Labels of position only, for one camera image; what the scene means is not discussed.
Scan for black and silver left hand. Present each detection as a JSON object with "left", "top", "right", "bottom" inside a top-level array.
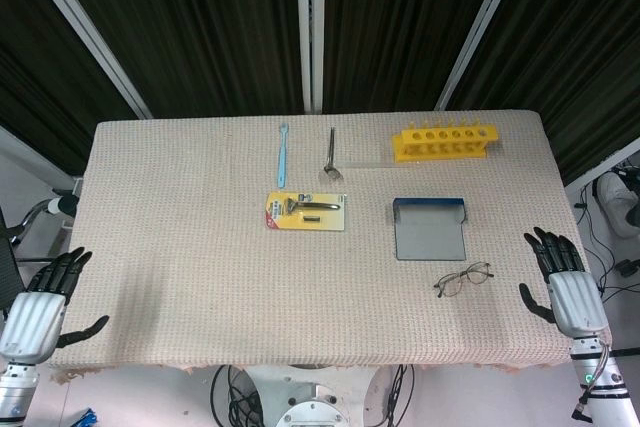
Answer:
[{"left": 0, "top": 246, "right": 110, "bottom": 367}]

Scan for black and silver right hand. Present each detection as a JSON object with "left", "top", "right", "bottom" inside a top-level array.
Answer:
[{"left": 518, "top": 226, "right": 610, "bottom": 339}]

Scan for thin-framed eyeglasses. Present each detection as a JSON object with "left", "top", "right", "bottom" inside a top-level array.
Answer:
[{"left": 433, "top": 261, "right": 495, "bottom": 299}]

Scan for dark blue glasses case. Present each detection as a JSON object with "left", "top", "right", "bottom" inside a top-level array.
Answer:
[{"left": 392, "top": 197, "right": 469, "bottom": 263}]

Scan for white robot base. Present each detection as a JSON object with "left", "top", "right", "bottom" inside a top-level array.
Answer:
[{"left": 247, "top": 364, "right": 375, "bottom": 427}]

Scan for small blue object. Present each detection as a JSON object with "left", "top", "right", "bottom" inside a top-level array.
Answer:
[{"left": 68, "top": 407, "right": 100, "bottom": 427}]

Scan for beige waffle tablecloth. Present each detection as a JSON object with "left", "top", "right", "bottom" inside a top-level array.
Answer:
[{"left": 47, "top": 109, "right": 614, "bottom": 374}]

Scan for yellow test tube rack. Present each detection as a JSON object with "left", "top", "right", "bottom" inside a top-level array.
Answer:
[{"left": 390, "top": 119, "right": 501, "bottom": 164}]

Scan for black curtain panel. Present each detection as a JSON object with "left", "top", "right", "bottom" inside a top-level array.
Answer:
[
  {"left": 446, "top": 0, "right": 640, "bottom": 184},
  {"left": 323, "top": 0, "right": 512, "bottom": 114},
  {"left": 0, "top": 0, "right": 142, "bottom": 177},
  {"left": 43, "top": 0, "right": 305, "bottom": 119}
]

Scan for clear plastic ruler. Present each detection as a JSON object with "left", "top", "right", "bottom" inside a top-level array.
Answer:
[{"left": 339, "top": 158, "right": 401, "bottom": 172}]

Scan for razor in yellow blister pack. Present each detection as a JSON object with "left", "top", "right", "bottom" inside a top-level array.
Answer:
[{"left": 263, "top": 190, "right": 349, "bottom": 232}]

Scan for metal spoon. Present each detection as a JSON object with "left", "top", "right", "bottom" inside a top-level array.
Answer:
[{"left": 321, "top": 126, "right": 346, "bottom": 183}]

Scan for light blue toothbrush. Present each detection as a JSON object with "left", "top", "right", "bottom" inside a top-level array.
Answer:
[{"left": 276, "top": 122, "right": 292, "bottom": 189}]

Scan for black floor cables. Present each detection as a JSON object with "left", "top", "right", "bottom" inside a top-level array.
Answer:
[{"left": 573, "top": 186, "right": 640, "bottom": 304}]

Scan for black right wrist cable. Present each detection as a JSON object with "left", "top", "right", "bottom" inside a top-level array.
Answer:
[{"left": 571, "top": 341, "right": 614, "bottom": 422}]

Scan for white frame base rail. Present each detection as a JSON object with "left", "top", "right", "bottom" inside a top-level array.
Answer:
[
  {"left": 0, "top": 124, "right": 85, "bottom": 194},
  {"left": 562, "top": 145, "right": 640, "bottom": 194}
]

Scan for black cable bundle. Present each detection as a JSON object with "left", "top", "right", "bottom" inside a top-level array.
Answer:
[
  {"left": 209, "top": 364, "right": 266, "bottom": 427},
  {"left": 372, "top": 364, "right": 417, "bottom": 427}
]

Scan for white slanted frame post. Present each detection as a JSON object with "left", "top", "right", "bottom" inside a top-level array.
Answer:
[
  {"left": 434, "top": 0, "right": 527, "bottom": 112},
  {"left": 13, "top": 0, "right": 153, "bottom": 120}
]

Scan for white upright frame post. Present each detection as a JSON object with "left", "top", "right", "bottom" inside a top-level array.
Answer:
[{"left": 294, "top": 0, "right": 327, "bottom": 115}]

